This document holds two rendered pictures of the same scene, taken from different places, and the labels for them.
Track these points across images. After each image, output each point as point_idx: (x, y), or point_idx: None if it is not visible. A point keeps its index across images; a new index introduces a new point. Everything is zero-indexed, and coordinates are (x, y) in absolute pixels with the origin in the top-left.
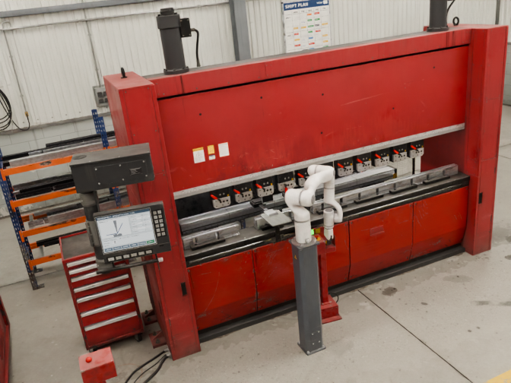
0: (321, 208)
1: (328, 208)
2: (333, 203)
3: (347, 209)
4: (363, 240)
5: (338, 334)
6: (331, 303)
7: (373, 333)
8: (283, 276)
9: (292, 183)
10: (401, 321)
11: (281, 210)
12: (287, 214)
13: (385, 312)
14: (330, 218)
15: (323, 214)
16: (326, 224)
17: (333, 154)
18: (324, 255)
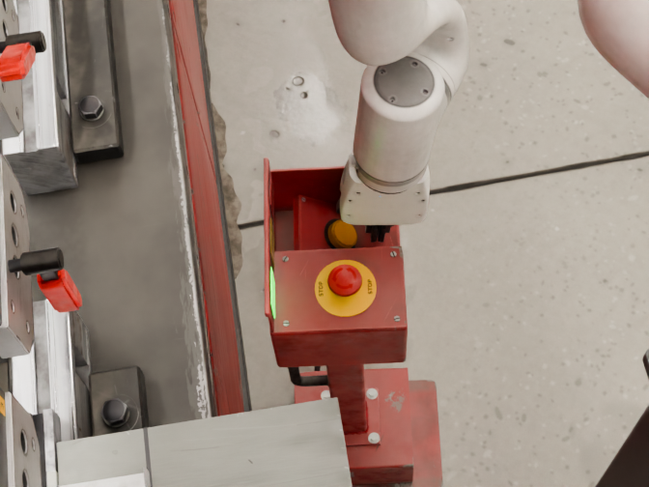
0: (88, 112)
1: (379, 71)
2: (438, 11)
3: None
4: (188, 35)
5: (547, 443)
6: (380, 394)
7: (588, 295)
8: None
9: (11, 188)
10: (541, 158)
11: (55, 415)
12: (79, 382)
13: (452, 189)
14: (439, 114)
15: (131, 128)
16: (419, 167)
17: None
18: None
